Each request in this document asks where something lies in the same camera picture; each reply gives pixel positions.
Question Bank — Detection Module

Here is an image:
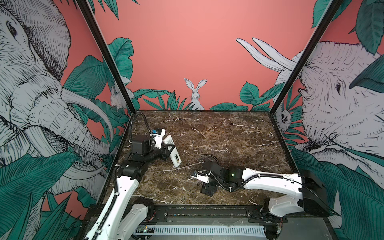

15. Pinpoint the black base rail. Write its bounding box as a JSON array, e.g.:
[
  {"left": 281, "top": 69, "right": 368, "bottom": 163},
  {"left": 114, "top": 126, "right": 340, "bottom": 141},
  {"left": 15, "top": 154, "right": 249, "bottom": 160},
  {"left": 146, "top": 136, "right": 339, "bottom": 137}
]
[{"left": 86, "top": 204, "right": 326, "bottom": 226}]

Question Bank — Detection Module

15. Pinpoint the white vented cable duct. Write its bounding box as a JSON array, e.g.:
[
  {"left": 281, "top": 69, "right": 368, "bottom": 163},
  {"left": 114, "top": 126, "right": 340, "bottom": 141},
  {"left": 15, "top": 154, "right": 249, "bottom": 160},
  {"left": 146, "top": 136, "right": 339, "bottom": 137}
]
[{"left": 134, "top": 225, "right": 266, "bottom": 237}]

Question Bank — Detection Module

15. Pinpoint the black camera cable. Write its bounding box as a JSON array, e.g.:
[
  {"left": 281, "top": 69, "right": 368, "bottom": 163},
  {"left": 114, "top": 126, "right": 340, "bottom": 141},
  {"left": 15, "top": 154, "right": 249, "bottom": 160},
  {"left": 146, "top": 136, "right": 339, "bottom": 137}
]
[
  {"left": 200, "top": 153, "right": 220, "bottom": 164},
  {"left": 128, "top": 111, "right": 153, "bottom": 142}
]

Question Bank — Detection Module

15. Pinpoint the left black frame post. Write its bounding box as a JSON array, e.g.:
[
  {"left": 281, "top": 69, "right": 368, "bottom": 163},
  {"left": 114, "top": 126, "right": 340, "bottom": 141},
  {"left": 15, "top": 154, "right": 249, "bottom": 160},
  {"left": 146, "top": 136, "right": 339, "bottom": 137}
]
[{"left": 76, "top": 0, "right": 136, "bottom": 114}]

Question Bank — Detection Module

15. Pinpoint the black right camera cable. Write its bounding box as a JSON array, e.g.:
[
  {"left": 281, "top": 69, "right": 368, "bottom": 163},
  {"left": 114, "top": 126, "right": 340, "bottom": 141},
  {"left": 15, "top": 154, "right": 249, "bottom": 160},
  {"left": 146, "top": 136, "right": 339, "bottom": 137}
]
[{"left": 200, "top": 153, "right": 220, "bottom": 164}]

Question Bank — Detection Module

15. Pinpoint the right black frame post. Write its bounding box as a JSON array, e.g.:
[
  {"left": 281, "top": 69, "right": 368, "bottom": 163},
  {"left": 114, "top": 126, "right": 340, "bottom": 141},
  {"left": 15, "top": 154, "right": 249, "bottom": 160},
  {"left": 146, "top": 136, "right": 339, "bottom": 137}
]
[{"left": 269, "top": 0, "right": 343, "bottom": 115}]

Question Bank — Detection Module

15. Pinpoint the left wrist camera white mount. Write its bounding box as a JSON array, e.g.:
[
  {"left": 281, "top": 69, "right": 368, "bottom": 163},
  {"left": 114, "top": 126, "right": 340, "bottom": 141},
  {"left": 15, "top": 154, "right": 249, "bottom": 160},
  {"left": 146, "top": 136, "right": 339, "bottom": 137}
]
[{"left": 150, "top": 128, "right": 166, "bottom": 149}]

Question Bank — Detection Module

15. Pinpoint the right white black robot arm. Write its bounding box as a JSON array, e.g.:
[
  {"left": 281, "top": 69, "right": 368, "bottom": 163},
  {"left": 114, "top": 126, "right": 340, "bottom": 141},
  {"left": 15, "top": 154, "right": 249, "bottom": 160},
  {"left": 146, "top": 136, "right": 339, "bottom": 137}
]
[{"left": 191, "top": 161, "right": 334, "bottom": 219}]

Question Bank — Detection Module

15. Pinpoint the white remote control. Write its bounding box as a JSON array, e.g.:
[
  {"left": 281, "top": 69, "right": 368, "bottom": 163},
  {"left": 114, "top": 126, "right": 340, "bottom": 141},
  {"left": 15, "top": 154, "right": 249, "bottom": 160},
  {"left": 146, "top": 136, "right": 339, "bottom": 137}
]
[{"left": 163, "top": 135, "right": 182, "bottom": 168}]

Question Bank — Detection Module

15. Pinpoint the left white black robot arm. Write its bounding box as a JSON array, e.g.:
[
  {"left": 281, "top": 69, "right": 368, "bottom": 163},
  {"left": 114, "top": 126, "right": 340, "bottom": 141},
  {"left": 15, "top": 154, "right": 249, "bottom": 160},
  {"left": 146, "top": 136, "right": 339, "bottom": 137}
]
[{"left": 83, "top": 135, "right": 181, "bottom": 240}]

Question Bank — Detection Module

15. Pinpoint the black left camera cable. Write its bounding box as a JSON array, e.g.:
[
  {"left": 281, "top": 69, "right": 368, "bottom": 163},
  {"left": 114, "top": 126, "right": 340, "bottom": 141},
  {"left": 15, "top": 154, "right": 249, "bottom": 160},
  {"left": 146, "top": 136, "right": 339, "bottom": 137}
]
[{"left": 128, "top": 111, "right": 153, "bottom": 142}]

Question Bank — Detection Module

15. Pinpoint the black frame post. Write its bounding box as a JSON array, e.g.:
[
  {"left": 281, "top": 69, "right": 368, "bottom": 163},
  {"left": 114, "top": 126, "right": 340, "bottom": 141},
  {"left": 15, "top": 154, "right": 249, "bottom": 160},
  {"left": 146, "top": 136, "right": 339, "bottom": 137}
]
[
  {"left": 269, "top": 0, "right": 343, "bottom": 115},
  {"left": 76, "top": 0, "right": 136, "bottom": 114}
]

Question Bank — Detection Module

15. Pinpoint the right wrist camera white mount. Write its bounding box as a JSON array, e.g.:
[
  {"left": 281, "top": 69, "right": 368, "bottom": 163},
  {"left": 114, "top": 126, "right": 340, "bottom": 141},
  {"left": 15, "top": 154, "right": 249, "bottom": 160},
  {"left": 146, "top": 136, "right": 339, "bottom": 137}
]
[{"left": 191, "top": 172, "right": 209, "bottom": 184}]

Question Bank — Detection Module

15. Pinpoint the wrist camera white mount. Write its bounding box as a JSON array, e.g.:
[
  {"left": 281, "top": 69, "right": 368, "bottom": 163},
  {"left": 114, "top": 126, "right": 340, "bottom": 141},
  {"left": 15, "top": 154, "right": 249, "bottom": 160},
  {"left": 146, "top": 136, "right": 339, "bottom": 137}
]
[
  {"left": 150, "top": 128, "right": 166, "bottom": 149},
  {"left": 191, "top": 172, "right": 209, "bottom": 184}
]

